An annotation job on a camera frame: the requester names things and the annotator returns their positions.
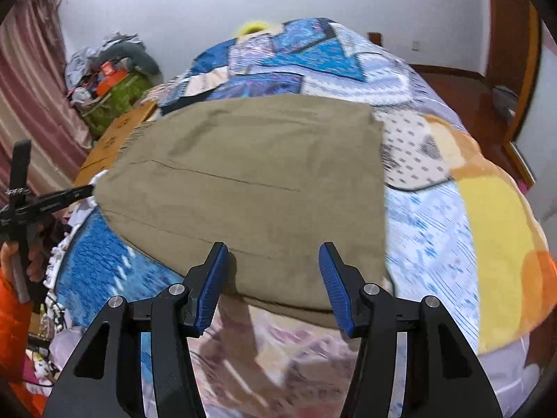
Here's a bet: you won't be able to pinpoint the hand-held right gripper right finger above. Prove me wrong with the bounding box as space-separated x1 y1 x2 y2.
319 241 502 418

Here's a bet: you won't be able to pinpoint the person's left hand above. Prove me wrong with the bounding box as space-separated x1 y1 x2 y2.
0 221 51 290

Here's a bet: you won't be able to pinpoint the wooden door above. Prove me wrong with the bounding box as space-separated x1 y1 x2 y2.
485 0 542 188

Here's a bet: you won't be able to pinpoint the yellow orange fleece blanket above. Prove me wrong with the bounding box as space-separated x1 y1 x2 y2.
424 113 557 358

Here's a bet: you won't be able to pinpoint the brown cardboard box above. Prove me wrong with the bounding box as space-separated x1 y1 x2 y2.
73 102 158 189

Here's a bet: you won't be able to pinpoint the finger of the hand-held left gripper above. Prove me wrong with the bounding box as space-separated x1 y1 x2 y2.
27 185 95 219

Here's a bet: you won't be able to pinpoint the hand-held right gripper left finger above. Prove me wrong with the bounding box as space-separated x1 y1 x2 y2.
41 241 229 418

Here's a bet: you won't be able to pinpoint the blue patchwork quilt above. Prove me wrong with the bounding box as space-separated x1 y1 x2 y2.
44 17 481 358

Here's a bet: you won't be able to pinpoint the pink floral bed sheet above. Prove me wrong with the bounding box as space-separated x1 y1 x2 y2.
48 298 542 418

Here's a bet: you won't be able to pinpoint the orange box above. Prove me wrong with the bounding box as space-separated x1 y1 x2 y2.
95 62 130 97

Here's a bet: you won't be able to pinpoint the person's left forearm orange sleeve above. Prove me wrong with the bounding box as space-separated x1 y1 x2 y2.
0 265 36 386

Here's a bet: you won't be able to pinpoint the green fabric bag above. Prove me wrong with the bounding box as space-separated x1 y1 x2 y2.
81 71 154 139

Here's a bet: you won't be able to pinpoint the olive khaki pants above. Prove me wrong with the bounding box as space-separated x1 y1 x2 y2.
93 93 389 330

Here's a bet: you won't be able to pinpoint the pink striped curtain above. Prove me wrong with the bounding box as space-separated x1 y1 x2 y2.
0 0 93 214

